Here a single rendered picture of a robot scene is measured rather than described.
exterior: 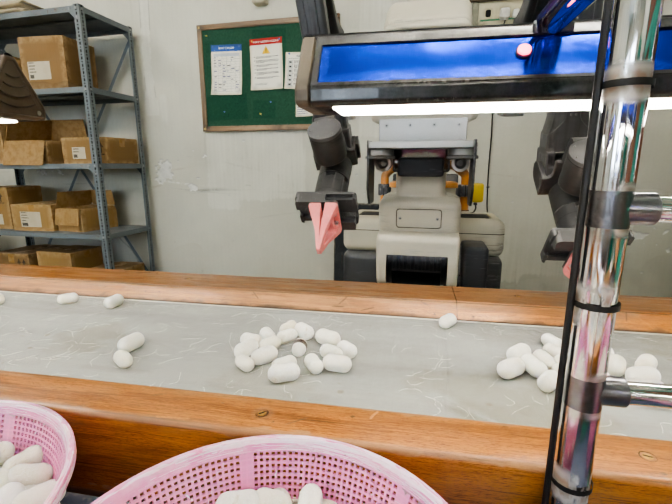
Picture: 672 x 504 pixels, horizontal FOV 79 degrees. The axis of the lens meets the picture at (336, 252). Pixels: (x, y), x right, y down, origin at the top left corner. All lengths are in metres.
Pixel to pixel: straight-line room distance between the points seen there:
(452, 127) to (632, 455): 0.85
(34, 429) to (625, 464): 0.49
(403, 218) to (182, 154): 2.15
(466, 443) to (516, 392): 0.15
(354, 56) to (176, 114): 2.69
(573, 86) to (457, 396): 0.32
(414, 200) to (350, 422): 0.83
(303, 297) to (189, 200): 2.37
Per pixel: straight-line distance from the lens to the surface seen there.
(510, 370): 0.53
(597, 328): 0.30
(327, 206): 0.65
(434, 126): 1.10
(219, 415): 0.41
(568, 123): 0.74
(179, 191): 3.07
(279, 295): 0.73
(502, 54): 0.43
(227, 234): 2.92
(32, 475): 0.45
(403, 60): 0.42
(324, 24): 0.78
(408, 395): 0.48
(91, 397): 0.48
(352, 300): 0.70
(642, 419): 0.53
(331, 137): 0.68
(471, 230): 1.40
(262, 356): 0.53
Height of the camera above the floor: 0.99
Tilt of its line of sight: 12 degrees down
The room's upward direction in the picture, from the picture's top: straight up
